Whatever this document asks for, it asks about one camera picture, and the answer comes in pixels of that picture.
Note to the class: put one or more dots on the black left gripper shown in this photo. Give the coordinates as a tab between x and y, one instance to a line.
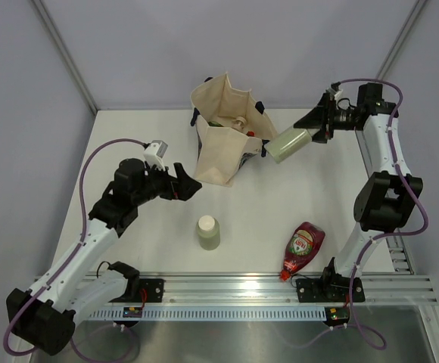
191	184

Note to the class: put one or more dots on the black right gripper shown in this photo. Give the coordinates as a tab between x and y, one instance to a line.
317	118

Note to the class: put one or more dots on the green bottle red cap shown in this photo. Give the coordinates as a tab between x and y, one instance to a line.
214	124

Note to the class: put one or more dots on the beige pump bottle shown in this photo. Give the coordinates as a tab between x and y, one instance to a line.
239	123

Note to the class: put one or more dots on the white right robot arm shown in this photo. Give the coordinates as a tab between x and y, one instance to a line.
386	201

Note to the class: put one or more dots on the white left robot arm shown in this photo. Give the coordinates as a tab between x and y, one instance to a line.
48	312

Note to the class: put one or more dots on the beige canvas tote bag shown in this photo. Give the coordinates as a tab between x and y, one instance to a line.
222	151

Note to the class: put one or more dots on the green bottle standing white cap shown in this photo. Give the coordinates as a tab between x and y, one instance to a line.
208	232

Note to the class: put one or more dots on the red Fairy dish soap bottle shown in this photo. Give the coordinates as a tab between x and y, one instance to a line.
301	249

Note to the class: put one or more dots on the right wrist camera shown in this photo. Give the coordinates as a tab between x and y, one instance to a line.
335	91

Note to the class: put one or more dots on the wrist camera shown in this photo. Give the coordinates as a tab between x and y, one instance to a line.
154	153
335	91

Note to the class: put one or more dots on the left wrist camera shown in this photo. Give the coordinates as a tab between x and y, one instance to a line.
154	153

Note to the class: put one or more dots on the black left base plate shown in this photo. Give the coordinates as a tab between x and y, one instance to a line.
152	289

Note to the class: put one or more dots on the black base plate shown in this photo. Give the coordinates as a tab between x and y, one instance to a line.
317	290
152	289

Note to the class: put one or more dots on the aluminium mounting rail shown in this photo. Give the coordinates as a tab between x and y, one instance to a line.
264	289

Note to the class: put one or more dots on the white slotted cable duct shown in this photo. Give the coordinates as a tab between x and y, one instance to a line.
210	313

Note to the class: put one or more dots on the right aluminium frame post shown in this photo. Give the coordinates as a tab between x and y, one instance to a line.
400	41

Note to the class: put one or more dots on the aluminium frame post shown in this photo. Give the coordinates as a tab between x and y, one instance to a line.
400	41
53	33

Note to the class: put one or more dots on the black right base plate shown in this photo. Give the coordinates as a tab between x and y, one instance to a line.
317	290

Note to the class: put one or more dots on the left aluminium frame post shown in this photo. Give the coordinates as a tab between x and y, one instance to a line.
53	33

